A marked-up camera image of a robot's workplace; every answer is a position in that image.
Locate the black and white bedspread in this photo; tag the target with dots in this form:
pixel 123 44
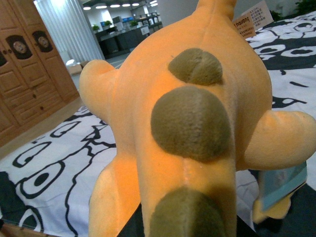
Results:
pixel 45 185

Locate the yellow dinosaur plush toy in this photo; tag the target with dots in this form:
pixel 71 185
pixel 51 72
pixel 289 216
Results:
pixel 189 107

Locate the white curtain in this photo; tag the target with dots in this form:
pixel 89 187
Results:
pixel 69 29

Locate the dark counter desk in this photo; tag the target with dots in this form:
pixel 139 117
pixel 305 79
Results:
pixel 115 43

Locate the wooden wardrobe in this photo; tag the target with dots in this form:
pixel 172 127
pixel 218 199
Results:
pixel 34 81

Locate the orange paper tag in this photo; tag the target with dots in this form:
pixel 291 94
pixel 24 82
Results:
pixel 253 19

